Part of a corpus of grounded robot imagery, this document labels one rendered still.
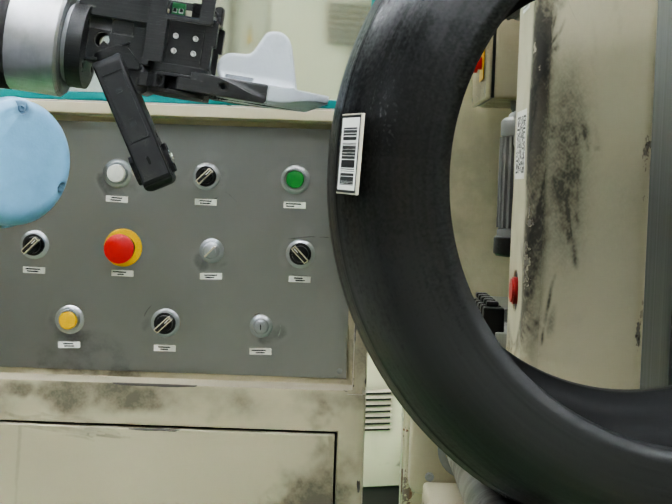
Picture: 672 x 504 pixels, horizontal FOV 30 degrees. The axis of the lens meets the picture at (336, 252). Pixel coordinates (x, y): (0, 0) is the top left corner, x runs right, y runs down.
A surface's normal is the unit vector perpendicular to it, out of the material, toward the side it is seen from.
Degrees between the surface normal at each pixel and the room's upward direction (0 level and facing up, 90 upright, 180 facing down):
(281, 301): 90
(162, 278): 90
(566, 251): 90
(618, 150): 90
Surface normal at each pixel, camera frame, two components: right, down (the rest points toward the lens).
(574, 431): -0.10, 0.21
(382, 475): 0.31, 0.06
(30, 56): -0.07, 0.52
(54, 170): 0.73, 0.09
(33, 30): 0.00, 0.00
